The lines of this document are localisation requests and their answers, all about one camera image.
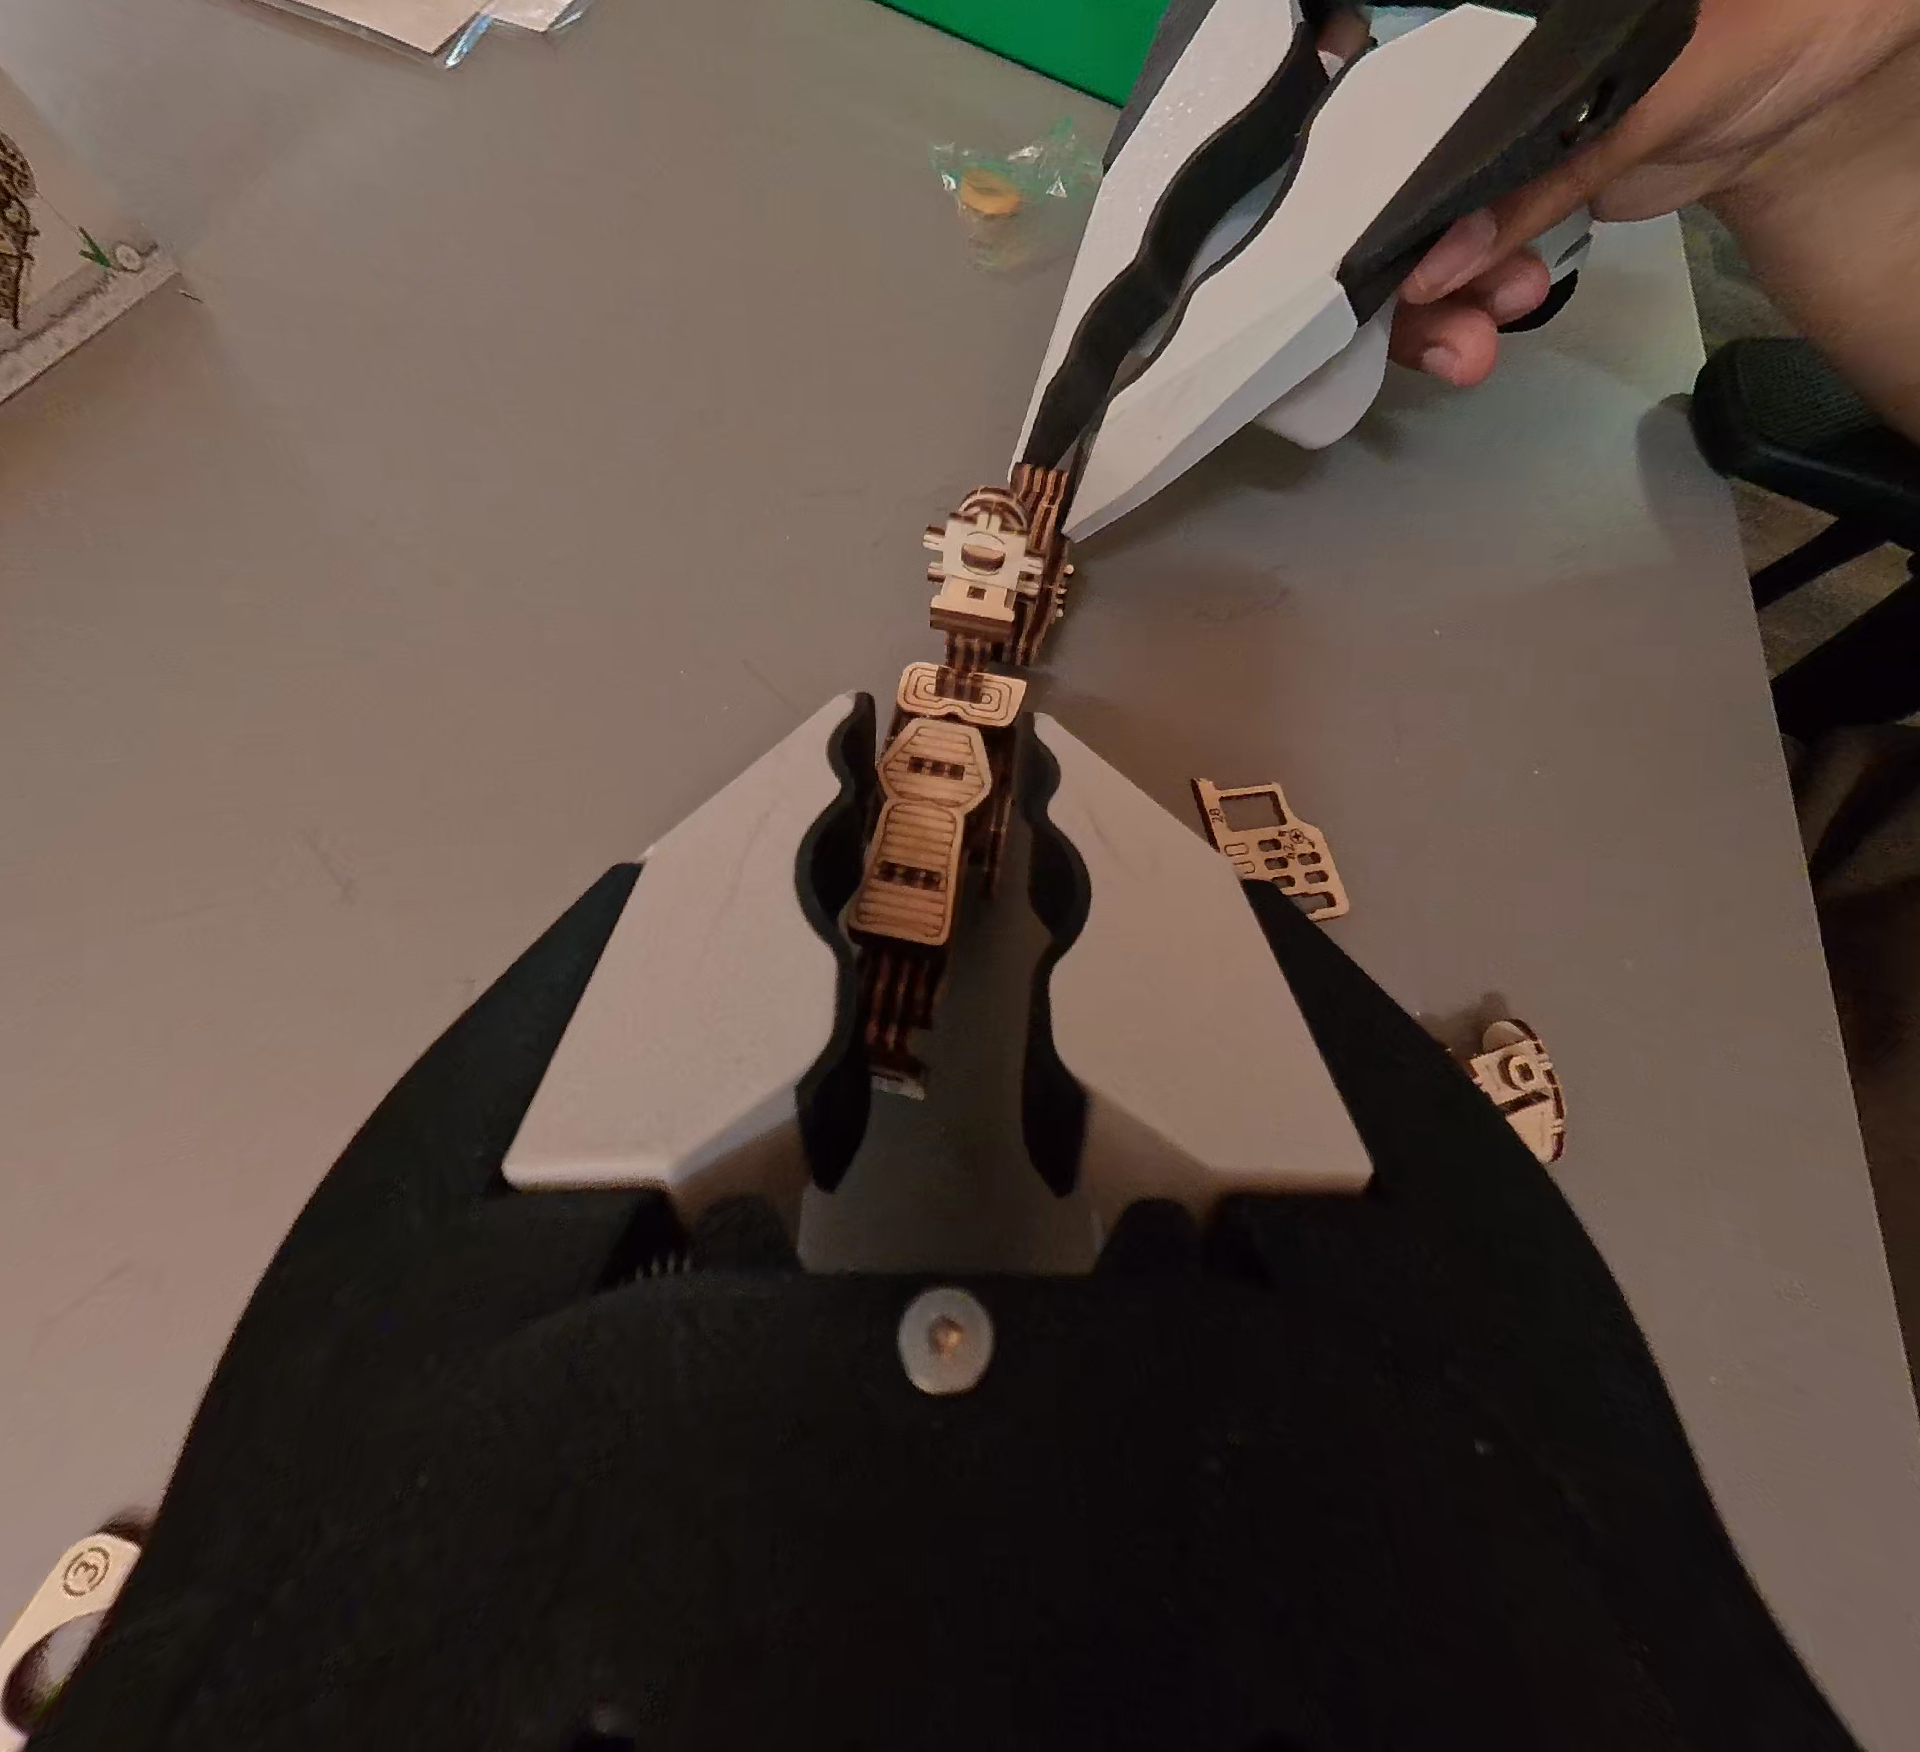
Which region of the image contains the grey desk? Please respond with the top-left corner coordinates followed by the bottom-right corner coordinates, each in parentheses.
top-left (0, 0), bottom-right (1920, 1752)

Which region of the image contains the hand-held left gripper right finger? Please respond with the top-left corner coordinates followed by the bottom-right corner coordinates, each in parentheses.
top-left (1025, 710), bottom-right (1378, 1200)

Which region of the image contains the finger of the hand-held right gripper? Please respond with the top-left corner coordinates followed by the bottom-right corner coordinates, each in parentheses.
top-left (1014, 0), bottom-right (1307, 480)
top-left (1063, 0), bottom-right (1542, 542)

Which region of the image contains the printed instruction booklet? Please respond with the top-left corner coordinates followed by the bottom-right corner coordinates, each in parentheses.
top-left (0, 79), bottom-right (186, 407)

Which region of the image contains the person's right hand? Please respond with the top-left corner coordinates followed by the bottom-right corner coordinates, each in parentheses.
top-left (1387, 0), bottom-right (1920, 385)

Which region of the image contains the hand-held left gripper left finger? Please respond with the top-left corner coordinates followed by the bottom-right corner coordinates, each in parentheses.
top-left (503, 690), bottom-right (882, 1195)

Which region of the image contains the small slotted wooden puzzle frame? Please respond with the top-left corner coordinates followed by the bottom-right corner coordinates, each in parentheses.
top-left (1192, 775), bottom-right (1354, 927)

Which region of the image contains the wooden motorcycle model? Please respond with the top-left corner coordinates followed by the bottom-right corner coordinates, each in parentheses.
top-left (843, 462), bottom-right (1085, 1091)

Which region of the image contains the small wooden cylinder assembly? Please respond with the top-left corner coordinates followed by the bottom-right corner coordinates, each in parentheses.
top-left (1461, 1018), bottom-right (1572, 1163)

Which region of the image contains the black office chair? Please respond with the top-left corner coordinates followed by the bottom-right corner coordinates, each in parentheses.
top-left (1693, 335), bottom-right (1920, 741)

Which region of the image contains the large wooden puzzle sheet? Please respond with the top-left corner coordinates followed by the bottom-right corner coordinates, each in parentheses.
top-left (0, 1518), bottom-right (152, 1732)

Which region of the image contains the small bag with yellow ring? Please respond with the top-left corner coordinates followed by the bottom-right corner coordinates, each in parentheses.
top-left (927, 115), bottom-right (1120, 273)

